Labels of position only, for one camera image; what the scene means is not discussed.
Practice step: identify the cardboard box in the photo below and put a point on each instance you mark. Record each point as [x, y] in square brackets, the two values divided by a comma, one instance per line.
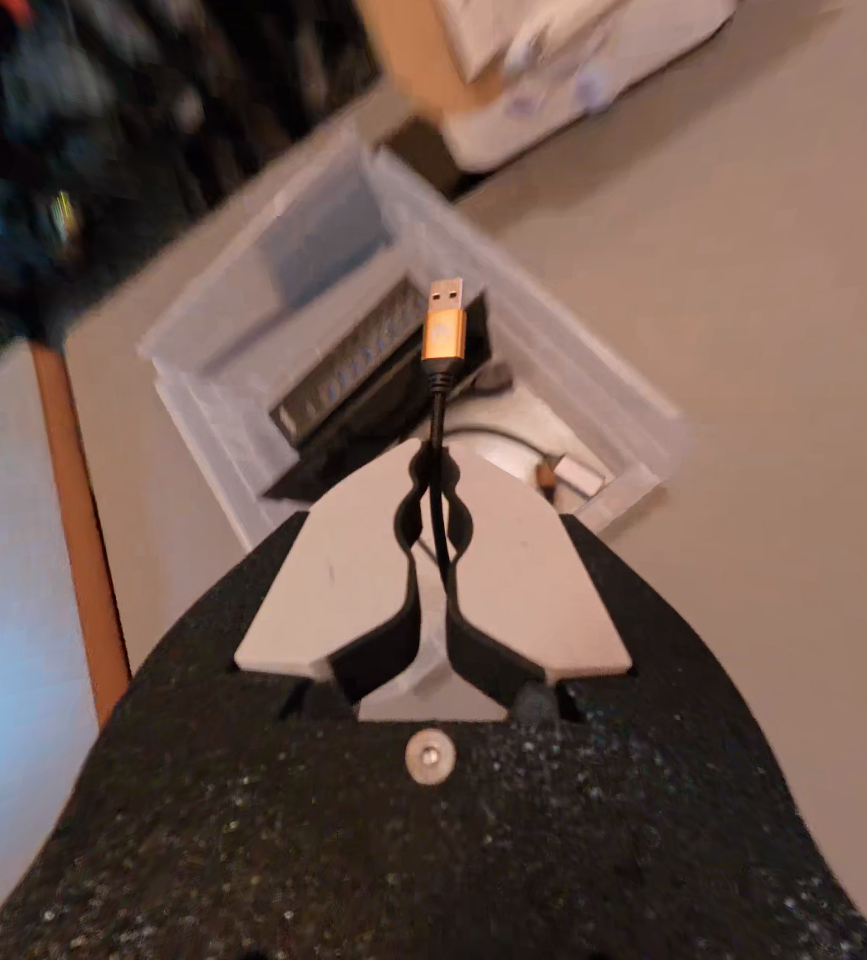
[418, 60]

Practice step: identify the white box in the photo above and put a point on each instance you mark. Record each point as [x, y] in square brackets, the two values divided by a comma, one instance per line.
[591, 82]

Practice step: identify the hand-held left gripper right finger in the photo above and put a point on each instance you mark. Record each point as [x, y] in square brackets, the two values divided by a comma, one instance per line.
[531, 585]

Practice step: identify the clear plastic bin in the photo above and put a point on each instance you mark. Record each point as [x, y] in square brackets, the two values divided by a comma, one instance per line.
[595, 360]

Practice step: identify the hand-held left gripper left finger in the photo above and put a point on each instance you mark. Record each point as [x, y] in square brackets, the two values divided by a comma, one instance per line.
[336, 585]

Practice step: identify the small white adapter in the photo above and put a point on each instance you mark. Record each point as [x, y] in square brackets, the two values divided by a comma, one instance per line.
[580, 474]

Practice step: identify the black multi-port USB hub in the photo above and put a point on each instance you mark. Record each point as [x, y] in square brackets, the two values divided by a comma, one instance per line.
[358, 382]

